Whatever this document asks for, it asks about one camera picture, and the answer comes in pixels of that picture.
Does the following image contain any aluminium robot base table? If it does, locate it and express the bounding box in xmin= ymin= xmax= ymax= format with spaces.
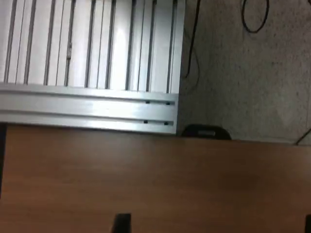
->
xmin=0 ymin=0 xmax=186 ymax=135

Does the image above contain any black rounded plastic object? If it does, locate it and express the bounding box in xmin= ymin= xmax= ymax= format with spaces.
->
xmin=181 ymin=124 xmax=232 ymax=141

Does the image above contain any black hanging cable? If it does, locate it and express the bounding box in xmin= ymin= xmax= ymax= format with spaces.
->
xmin=182 ymin=0 xmax=201 ymax=79

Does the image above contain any black looped floor cable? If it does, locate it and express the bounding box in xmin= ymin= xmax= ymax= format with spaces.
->
xmin=241 ymin=0 xmax=270 ymax=33

